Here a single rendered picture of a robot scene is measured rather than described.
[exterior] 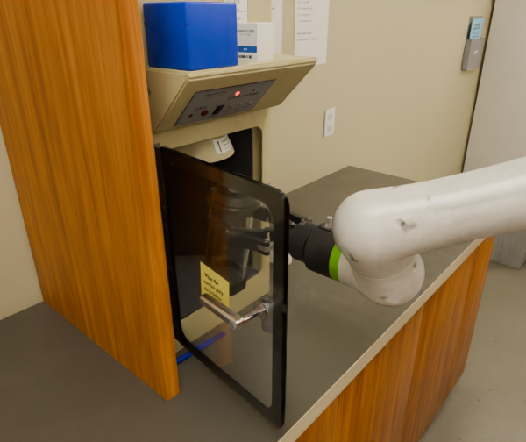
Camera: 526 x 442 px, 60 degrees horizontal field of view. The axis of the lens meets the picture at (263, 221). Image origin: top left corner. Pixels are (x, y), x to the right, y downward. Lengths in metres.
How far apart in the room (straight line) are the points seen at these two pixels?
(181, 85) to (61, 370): 0.62
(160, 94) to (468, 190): 0.45
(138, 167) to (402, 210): 0.37
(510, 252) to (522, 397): 1.26
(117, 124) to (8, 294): 0.67
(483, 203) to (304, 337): 0.55
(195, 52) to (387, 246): 0.38
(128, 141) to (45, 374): 0.54
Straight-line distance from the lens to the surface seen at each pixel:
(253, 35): 0.82
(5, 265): 1.22
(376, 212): 0.61
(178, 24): 0.70
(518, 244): 3.44
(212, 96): 0.76
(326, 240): 0.77
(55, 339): 1.12
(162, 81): 0.72
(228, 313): 0.64
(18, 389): 1.03
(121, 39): 0.65
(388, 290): 0.71
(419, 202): 0.61
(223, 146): 0.93
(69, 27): 0.75
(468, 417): 2.31
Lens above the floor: 1.59
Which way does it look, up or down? 25 degrees down
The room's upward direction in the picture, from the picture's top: straight up
